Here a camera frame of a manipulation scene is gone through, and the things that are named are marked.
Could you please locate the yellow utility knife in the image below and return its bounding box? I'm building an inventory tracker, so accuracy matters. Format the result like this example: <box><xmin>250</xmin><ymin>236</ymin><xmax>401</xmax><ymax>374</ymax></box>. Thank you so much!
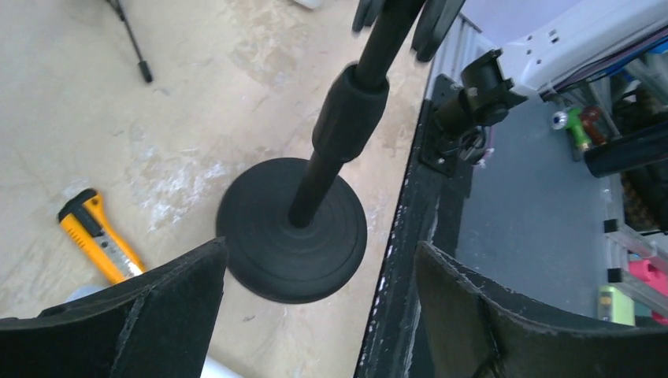
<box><xmin>58</xmin><ymin>188</ymin><xmax>147</xmax><ymax>284</ymax></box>

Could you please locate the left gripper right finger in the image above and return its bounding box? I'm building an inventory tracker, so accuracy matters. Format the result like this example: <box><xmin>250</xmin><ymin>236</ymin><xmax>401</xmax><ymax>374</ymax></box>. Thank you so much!
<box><xmin>414</xmin><ymin>242</ymin><xmax>667</xmax><ymax>377</ymax></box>

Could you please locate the green toy tool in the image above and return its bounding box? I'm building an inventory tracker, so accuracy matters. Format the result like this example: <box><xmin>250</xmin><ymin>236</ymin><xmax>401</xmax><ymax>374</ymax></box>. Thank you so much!
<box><xmin>551</xmin><ymin>106</ymin><xmax>607</xmax><ymax>153</ymax></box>

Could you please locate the black cylinder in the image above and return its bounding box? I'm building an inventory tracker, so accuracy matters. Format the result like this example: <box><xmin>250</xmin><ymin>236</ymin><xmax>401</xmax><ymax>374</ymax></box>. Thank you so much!
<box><xmin>584</xmin><ymin>122</ymin><xmax>667</xmax><ymax>178</ymax></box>

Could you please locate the black tripod mic stand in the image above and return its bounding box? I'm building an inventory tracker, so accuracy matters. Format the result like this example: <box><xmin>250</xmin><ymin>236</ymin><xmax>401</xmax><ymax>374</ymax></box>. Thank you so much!
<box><xmin>106</xmin><ymin>0</ymin><xmax>154</xmax><ymax>83</ymax></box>

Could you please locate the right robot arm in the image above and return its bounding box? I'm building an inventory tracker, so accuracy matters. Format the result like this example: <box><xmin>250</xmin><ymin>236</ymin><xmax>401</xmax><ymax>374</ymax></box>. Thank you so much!
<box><xmin>426</xmin><ymin>0</ymin><xmax>667</xmax><ymax>98</ymax></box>

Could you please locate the pink object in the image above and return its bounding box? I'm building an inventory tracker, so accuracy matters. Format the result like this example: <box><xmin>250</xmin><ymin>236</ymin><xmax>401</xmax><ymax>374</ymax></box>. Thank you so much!
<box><xmin>629</xmin><ymin>260</ymin><xmax>667</xmax><ymax>326</ymax></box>

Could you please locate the lime green box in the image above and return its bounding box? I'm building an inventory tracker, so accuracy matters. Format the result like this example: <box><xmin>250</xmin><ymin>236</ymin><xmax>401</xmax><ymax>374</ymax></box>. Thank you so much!
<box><xmin>597</xmin><ymin>285</ymin><xmax>636</xmax><ymax>326</ymax></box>

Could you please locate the aluminium rail frame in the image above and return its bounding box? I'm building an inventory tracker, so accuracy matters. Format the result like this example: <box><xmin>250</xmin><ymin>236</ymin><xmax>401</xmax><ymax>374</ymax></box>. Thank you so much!
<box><xmin>421</xmin><ymin>41</ymin><xmax>667</xmax><ymax>319</ymax></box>

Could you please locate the black round-base mic stand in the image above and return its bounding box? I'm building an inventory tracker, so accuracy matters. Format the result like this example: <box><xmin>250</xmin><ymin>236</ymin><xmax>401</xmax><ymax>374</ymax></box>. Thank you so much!
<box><xmin>215</xmin><ymin>0</ymin><xmax>466</xmax><ymax>306</ymax></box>

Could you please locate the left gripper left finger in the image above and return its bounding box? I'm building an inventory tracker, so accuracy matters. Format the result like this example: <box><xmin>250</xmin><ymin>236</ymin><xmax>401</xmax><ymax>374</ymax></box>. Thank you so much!
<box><xmin>1</xmin><ymin>238</ymin><xmax>228</xmax><ymax>377</ymax></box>

